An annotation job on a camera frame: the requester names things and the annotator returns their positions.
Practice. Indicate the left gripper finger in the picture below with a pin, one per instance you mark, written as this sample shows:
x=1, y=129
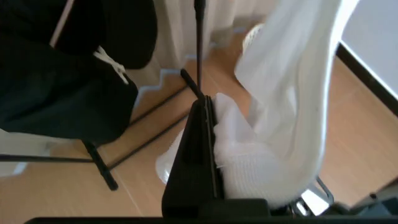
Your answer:
x=189, y=180

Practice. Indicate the white garment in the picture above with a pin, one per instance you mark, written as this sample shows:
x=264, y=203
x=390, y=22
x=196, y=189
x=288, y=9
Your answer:
x=280, y=93

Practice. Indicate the black shorts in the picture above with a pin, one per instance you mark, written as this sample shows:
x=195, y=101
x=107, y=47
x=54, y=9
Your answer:
x=46, y=93

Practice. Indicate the pink clothes hanger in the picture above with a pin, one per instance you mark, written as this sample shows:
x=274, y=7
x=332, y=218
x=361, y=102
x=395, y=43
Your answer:
x=60, y=25

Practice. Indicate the black clothes rack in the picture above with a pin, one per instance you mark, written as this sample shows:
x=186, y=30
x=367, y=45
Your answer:
x=199, y=37

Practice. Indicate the beige curtain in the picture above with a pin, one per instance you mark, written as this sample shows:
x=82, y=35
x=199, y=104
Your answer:
x=180, y=31

